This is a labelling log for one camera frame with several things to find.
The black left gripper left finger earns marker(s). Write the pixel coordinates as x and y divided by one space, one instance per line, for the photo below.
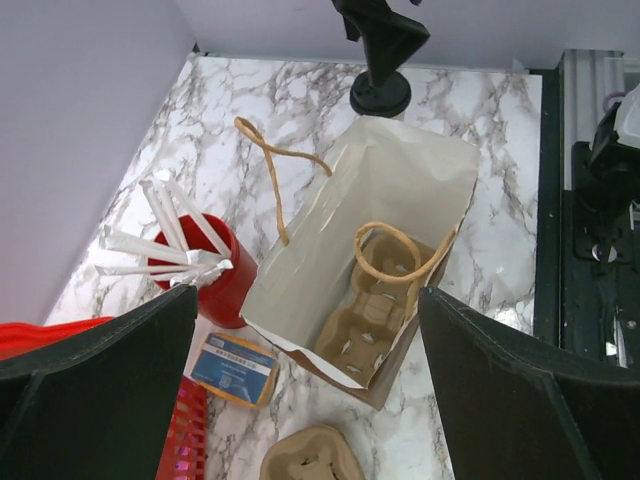
98 404

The red ribbed cup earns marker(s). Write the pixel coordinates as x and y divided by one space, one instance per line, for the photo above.
221 301

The blue tan small box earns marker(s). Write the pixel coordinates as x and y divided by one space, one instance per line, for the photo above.
236 370

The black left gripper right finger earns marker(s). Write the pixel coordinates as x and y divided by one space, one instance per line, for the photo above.
515 407

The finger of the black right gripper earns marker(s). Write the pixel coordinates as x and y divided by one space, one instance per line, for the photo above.
389 39

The red plastic shopping basket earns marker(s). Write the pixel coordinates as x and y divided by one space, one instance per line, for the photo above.
184 452

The brown paper bag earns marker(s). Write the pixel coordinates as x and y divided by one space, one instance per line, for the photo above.
338 291

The cardboard cup carrier tray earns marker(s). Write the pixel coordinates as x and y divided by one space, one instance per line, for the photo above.
317 452

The black plastic cup lid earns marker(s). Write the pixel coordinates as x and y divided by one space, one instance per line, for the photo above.
388 101

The black mounting base rail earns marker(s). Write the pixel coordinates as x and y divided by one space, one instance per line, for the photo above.
587 253

